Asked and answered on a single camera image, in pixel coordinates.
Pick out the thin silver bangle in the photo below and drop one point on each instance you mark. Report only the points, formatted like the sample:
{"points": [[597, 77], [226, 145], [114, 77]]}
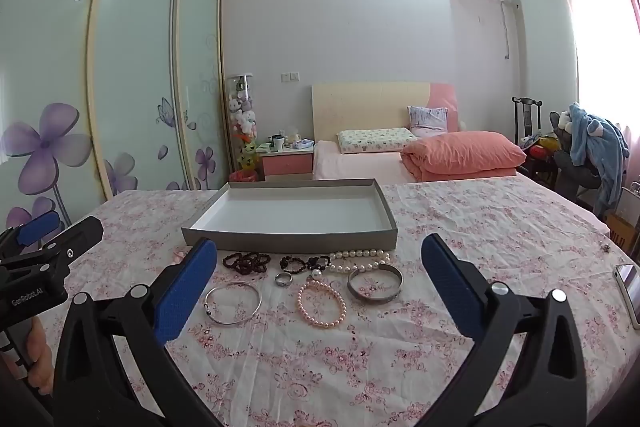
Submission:
{"points": [[209, 313]]}

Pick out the blue cloth item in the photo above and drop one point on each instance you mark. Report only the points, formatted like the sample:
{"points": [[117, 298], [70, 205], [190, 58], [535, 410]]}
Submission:
{"points": [[302, 143]]}

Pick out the plush toy display tube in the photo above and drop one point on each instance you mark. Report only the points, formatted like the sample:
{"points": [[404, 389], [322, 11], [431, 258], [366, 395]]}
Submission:
{"points": [[242, 117]]}

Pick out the smartphone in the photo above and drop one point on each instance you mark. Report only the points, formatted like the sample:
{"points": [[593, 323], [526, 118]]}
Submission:
{"points": [[631, 292]]}

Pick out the bed with beige headboard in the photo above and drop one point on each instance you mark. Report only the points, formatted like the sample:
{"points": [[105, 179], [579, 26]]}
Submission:
{"points": [[360, 107]]}

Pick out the blue plush robe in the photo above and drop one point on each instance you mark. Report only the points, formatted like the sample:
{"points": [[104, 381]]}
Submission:
{"points": [[597, 142]]}

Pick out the wall switch panel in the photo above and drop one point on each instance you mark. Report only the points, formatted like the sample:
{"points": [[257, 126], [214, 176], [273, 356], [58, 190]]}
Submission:
{"points": [[290, 77]]}

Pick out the floral sliding-door wardrobe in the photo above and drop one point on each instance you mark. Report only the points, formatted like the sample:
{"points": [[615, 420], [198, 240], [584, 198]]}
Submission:
{"points": [[140, 57]]}

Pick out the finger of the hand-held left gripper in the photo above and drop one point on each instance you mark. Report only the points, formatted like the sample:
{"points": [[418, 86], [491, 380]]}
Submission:
{"points": [[80, 234], [37, 227]]}

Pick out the pile of colourful toys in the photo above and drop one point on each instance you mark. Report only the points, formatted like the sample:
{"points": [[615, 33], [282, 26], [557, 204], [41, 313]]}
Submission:
{"points": [[540, 149]]}

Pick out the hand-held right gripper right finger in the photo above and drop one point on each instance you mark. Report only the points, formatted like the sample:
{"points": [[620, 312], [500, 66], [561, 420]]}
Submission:
{"points": [[450, 287]]}

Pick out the lilac pillow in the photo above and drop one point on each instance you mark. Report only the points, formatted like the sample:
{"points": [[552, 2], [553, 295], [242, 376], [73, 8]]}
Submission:
{"points": [[427, 119]]}

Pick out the red trash bin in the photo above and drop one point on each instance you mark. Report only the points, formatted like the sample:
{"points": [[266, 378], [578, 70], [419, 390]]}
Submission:
{"points": [[242, 177]]}

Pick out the dark wooden chair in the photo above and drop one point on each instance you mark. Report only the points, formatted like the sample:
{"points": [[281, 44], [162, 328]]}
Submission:
{"points": [[526, 117]]}

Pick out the person's left hand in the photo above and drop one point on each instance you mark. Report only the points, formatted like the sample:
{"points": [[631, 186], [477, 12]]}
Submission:
{"points": [[40, 352]]}

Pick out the white conduit pipe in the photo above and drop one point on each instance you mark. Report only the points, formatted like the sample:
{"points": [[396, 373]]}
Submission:
{"points": [[515, 27]]}

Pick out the pink floral tablecloth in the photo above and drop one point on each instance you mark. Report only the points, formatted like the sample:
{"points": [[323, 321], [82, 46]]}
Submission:
{"points": [[300, 372]]}

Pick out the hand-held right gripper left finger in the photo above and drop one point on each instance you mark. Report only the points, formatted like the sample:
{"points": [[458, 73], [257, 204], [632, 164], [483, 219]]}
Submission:
{"points": [[185, 287]]}

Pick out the grey metal cuff bangle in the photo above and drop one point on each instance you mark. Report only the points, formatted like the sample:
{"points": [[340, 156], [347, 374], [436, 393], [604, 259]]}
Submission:
{"points": [[375, 297]]}

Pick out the pink curtain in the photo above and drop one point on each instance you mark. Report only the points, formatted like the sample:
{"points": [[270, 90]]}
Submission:
{"points": [[565, 7]]}

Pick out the cardboard box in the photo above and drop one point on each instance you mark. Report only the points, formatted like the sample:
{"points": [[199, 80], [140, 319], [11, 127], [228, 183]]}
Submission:
{"points": [[622, 234]]}

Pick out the pink and beige nightstand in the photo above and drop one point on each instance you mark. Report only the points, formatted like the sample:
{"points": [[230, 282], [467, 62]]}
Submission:
{"points": [[285, 164]]}

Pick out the coral folded duvet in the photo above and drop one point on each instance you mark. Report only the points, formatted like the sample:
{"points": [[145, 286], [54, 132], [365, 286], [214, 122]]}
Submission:
{"points": [[460, 152]]}

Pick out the grey cardboard tray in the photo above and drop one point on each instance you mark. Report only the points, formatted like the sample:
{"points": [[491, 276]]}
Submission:
{"points": [[300, 217]]}

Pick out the floral print pillow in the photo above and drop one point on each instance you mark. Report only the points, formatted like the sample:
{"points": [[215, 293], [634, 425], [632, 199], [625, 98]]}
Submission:
{"points": [[372, 139]]}

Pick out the grey office chair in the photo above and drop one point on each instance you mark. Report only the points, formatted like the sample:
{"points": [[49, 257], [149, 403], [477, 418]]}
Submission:
{"points": [[565, 167]]}

